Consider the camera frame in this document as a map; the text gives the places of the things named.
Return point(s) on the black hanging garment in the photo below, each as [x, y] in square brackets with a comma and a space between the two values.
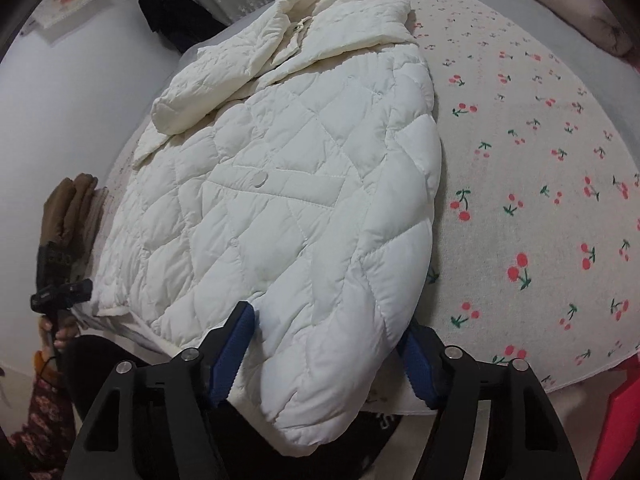
[181, 23]

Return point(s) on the red plastic box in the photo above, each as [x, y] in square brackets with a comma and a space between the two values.
[617, 451]

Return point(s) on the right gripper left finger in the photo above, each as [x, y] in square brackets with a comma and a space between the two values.
[148, 422]

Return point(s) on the red patterned trousers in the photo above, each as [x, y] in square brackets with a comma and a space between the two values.
[40, 449]

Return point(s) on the white quilted hooded jacket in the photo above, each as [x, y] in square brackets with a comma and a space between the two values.
[293, 166]

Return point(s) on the person's left hand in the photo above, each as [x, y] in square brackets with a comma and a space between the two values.
[58, 339]

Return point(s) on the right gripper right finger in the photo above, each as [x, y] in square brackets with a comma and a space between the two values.
[525, 437]

